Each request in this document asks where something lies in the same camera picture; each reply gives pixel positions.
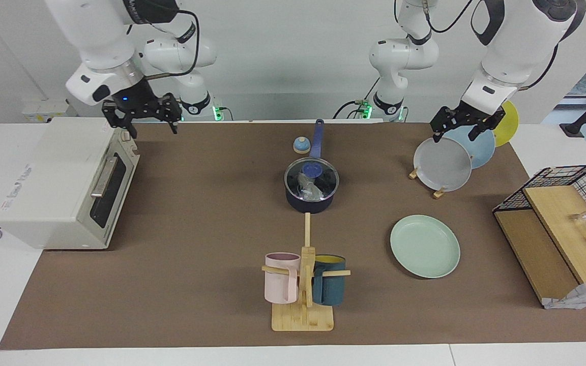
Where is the grey plate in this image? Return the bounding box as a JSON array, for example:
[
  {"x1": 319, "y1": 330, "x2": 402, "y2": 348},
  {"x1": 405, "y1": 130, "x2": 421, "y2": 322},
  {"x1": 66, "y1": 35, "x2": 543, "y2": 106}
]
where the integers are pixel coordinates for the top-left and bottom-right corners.
[{"x1": 414, "y1": 137, "x2": 473, "y2": 193}]

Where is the grey patterned bag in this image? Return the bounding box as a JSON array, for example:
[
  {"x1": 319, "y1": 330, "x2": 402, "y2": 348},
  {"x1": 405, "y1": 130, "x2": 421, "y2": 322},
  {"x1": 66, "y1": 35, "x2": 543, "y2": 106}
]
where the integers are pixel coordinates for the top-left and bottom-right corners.
[{"x1": 542, "y1": 276, "x2": 586, "y2": 310}]

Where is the pink mug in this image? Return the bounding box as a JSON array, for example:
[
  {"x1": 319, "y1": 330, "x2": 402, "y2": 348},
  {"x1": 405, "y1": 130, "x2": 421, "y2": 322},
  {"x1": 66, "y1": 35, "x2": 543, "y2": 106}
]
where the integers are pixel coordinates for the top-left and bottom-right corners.
[{"x1": 265, "y1": 253, "x2": 301, "y2": 304}]

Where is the light blue plate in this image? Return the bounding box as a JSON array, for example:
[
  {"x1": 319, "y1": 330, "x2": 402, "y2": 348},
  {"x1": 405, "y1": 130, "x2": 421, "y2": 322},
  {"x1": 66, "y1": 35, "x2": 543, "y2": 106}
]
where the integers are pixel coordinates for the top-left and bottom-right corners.
[{"x1": 446, "y1": 125, "x2": 496, "y2": 169}]

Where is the light wooden board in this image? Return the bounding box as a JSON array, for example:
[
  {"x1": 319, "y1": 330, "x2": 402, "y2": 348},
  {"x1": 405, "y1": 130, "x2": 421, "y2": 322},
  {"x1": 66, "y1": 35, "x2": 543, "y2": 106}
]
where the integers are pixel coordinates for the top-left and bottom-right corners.
[{"x1": 523, "y1": 186, "x2": 586, "y2": 284}]

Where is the wooden plate rack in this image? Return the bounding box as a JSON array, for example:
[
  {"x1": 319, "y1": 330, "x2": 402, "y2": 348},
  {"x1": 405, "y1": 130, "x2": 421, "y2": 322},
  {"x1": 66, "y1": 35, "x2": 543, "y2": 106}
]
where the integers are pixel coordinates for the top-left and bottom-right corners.
[{"x1": 409, "y1": 165, "x2": 446, "y2": 199}]

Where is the brown table mat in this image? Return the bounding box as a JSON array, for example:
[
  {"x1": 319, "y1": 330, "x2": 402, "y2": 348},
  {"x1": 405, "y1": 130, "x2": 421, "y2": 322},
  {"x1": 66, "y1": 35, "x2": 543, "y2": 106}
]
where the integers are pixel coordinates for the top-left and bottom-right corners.
[{"x1": 0, "y1": 121, "x2": 586, "y2": 350}]

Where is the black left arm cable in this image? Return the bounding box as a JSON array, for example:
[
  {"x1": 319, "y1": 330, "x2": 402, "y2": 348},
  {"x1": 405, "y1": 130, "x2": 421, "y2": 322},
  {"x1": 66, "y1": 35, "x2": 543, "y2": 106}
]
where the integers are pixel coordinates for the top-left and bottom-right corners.
[{"x1": 424, "y1": 0, "x2": 586, "y2": 92}]

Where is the light green plate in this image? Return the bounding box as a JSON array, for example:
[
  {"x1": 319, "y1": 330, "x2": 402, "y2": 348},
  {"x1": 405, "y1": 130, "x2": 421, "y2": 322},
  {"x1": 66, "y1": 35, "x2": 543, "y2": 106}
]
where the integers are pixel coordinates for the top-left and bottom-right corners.
[{"x1": 390, "y1": 215, "x2": 461, "y2": 279}]

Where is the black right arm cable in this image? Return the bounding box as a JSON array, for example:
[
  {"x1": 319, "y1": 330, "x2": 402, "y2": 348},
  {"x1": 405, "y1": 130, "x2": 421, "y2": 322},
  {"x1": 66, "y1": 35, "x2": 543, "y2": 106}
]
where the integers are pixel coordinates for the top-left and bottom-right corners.
[{"x1": 143, "y1": 9, "x2": 200, "y2": 81}]

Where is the glass lid with blue knob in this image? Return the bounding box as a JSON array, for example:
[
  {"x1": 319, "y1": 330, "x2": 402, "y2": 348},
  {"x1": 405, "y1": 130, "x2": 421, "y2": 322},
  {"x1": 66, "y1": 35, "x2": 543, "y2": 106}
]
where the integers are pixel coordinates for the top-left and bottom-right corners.
[{"x1": 284, "y1": 157, "x2": 340, "y2": 202}]

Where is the yellow plate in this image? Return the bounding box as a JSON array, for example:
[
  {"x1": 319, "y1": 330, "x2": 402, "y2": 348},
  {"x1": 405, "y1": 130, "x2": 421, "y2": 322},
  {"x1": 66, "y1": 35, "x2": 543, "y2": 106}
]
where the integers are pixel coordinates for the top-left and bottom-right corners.
[{"x1": 494, "y1": 100, "x2": 519, "y2": 148}]

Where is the teal mug with yellow inside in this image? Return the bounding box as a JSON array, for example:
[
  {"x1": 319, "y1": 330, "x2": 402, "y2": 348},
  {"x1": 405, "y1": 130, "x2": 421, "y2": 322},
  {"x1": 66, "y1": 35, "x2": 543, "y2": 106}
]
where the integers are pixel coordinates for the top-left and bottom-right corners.
[{"x1": 312, "y1": 255, "x2": 346, "y2": 307}]

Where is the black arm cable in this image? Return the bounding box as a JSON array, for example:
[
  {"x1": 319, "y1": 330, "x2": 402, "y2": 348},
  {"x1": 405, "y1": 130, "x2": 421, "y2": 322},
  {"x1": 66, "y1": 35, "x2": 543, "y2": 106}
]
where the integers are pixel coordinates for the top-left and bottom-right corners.
[
  {"x1": 143, "y1": 9, "x2": 200, "y2": 81},
  {"x1": 424, "y1": 0, "x2": 586, "y2": 92}
]

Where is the dark pot with purple handle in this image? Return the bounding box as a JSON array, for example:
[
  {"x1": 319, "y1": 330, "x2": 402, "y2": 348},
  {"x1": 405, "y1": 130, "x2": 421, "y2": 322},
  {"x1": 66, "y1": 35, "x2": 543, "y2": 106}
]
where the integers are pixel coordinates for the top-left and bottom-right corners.
[{"x1": 284, "y1": 119, "x2": 340, "y2": 214}]

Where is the beige toaster oven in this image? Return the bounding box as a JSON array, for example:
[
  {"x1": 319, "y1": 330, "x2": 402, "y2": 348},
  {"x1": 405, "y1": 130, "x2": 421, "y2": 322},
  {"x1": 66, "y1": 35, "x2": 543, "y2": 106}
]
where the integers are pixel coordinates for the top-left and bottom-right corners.
[{"x1": 0, "y1": 116, "x2": 140, "y2": 251}]

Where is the wooden mug tree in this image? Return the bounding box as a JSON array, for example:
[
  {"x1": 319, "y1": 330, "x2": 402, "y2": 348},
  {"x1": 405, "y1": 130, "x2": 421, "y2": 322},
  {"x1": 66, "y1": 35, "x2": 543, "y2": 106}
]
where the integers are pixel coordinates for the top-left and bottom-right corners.
[{"x1": 261, "y1": 212, "x2": 351, "y2": 332}]

